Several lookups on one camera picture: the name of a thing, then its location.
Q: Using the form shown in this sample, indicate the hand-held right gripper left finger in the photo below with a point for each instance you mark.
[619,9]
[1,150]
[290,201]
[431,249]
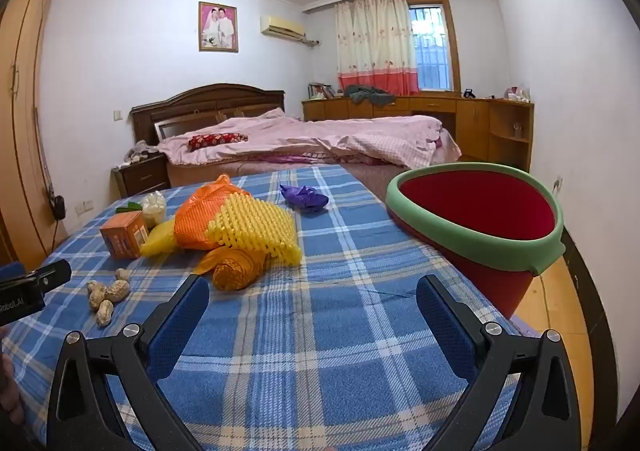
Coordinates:
[180,326]

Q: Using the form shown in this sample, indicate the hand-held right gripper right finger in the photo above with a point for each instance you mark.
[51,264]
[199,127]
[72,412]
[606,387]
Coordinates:
[445,326]

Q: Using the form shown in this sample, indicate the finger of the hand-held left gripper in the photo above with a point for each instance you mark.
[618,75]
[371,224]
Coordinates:
[50,273]

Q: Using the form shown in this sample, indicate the orange-yellow bag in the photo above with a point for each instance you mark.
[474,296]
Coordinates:
[235,268]

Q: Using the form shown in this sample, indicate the orange plastic bag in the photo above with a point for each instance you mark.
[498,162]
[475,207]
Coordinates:
[197,223]

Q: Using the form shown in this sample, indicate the red bin with green rim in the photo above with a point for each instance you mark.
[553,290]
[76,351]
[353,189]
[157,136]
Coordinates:
[475,211]

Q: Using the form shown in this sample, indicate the orange-yellow items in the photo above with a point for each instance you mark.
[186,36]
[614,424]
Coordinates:
[255,228]

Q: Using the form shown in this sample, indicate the person's left hand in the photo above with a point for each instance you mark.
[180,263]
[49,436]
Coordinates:
[10,391]

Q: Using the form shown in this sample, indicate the peanut in shell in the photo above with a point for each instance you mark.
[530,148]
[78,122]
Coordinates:
[105,314]
[122,274]
[95,301]
[118,290]
[94,287]

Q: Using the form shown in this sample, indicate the black hanging device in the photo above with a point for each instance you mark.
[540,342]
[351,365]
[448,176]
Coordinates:
[59,206]

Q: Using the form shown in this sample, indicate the orange cardboard box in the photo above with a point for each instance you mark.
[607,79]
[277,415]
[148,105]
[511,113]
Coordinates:
[122,236]

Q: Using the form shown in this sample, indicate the yellow plastic bag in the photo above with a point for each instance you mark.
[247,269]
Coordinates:
[159,241]

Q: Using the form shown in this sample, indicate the green wrapper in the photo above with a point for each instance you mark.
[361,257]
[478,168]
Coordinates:
[131,207]

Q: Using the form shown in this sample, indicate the clear plastic bag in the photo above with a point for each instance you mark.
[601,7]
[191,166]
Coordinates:
[154,208]

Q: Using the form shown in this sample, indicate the blue plaid cloth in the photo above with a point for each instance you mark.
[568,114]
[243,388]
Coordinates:
[310,311]

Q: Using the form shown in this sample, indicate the dark wooden nightstand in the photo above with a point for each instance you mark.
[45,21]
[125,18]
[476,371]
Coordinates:
[142,177]

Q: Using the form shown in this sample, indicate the white nightstand clutter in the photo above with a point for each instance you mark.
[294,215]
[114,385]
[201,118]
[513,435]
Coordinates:
[139,152]

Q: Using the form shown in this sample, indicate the purple crumpled wrapper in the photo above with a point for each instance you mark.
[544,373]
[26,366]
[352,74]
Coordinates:
[302,198]

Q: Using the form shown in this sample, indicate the red patterned pillow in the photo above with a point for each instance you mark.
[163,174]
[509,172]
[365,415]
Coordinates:
[217,141]

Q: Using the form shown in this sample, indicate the silver framed board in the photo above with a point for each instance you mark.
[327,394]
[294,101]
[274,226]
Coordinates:
[172,123]

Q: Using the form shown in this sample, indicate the wooden wardrobe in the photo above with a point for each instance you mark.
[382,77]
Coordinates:
[25,81]

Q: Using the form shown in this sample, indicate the glass on shelf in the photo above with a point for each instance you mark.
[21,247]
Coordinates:
[517,131]

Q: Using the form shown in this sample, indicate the wooden desk cabinet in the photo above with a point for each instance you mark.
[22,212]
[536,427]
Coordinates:
[475,118]

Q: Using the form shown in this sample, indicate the pink duvet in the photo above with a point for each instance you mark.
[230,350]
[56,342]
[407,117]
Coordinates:
[350,136]

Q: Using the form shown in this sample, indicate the wooden bed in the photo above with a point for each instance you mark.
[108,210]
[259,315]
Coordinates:
[210,101]

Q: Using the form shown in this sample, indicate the dark clothes pile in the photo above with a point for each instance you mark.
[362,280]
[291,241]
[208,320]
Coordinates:
[370,95]

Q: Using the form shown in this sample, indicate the white and pink desk clutter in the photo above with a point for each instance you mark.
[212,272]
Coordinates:
[517,93]

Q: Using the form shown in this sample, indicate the barred window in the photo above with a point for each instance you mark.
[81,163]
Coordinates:
[430,51]

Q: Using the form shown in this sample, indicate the cream and red curtain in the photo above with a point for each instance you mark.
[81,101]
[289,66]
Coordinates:
[375,41]

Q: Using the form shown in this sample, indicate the framed wall photo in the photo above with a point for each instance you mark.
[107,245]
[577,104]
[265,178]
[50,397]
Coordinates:
[218,26]

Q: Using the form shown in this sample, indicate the wall air conditioner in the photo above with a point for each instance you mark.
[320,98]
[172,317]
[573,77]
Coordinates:
[282,26]

